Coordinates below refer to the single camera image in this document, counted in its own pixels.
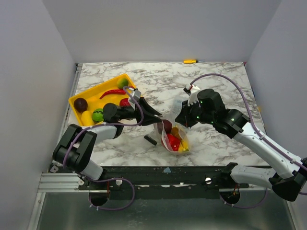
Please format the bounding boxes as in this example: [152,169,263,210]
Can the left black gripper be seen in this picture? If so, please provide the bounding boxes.
[118,97,163,126]

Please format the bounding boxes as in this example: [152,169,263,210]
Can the dark purple plum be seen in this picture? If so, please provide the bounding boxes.
[163,119,172,133]

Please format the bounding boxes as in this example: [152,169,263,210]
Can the clear zip top bag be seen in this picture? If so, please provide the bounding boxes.
[153,114,190,155]

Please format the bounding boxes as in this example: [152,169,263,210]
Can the yellow banana bunch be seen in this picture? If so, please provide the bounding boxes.
[171,126,189,153]

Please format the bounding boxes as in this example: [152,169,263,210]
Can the red bell pepper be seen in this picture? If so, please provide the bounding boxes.
[161,134,181,152]

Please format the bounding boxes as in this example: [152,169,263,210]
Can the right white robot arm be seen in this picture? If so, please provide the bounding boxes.
[175,86,307,202]

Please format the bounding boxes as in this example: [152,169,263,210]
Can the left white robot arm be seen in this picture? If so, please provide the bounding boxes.
[52,97,162,189]

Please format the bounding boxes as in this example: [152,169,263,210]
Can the clear plastic screw box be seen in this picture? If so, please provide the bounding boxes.
[170,96,185,119]

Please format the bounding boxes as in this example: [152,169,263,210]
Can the black comb-like part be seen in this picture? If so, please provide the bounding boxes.
[144,135,157,146]

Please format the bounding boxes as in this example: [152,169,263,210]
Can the red apple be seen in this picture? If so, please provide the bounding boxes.
[119,98,130,106]

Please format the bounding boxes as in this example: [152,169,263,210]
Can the red chili pepper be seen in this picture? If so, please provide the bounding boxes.
[99,89,126,99]

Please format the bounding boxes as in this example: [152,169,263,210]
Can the green yellow mango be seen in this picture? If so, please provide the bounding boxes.
[117,77,129,90]

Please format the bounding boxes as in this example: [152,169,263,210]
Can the green ball black squiggle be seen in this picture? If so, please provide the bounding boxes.
[92,108,104,123]

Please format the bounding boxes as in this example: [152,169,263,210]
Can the yellow screwdriver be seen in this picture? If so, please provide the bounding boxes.
[183,59,205,64]

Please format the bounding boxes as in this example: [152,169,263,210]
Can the yellow plastic tray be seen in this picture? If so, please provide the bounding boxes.
[68,73,137,126]

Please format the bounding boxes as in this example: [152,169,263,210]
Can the yellow lemon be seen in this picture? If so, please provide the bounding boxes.
[81,110,94,127]

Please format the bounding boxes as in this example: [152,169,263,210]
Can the dark passion fruit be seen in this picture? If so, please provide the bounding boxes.
[73,98,88,113]

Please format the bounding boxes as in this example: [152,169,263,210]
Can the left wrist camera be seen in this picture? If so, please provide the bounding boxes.
[128,89,141,108]

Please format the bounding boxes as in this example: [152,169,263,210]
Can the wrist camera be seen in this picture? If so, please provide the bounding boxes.
[128,89,141,108]
[184,84,201,106]

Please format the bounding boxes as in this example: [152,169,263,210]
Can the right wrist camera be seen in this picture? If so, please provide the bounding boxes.
[184,84,201,106]

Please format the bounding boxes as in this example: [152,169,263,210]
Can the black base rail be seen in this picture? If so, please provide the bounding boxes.
[76,166,249,200]

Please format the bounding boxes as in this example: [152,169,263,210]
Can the aluminium extrusion frame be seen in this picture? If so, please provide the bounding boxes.
[27,63,83,230]

